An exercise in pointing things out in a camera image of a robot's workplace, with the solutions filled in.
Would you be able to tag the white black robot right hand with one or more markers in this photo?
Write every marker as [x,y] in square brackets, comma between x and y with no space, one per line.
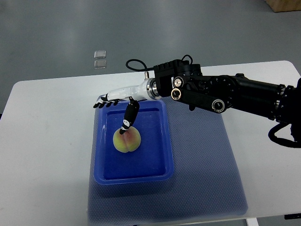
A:
[133,95]

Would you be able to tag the green red peach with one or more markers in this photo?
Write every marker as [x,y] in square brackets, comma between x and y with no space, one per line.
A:
[129,141]

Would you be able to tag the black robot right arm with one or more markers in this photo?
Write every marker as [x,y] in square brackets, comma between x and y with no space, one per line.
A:
[183,81]

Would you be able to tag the upper clear floor tile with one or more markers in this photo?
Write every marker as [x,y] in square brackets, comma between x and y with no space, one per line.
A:
[99,54]

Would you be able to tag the blue plastic tray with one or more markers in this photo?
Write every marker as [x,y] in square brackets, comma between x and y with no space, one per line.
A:
[151,161]

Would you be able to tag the grey blue textured mat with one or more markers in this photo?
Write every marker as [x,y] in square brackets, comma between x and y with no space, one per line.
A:
[205,183]

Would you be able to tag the brown cardboard box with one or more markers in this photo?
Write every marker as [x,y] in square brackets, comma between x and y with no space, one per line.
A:
[284,5]

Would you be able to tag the white table leg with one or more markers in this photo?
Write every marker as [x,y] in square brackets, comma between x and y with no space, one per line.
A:
[252,222]

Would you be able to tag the black bracket at table edge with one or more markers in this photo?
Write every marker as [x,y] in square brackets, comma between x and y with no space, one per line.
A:
[292,216]

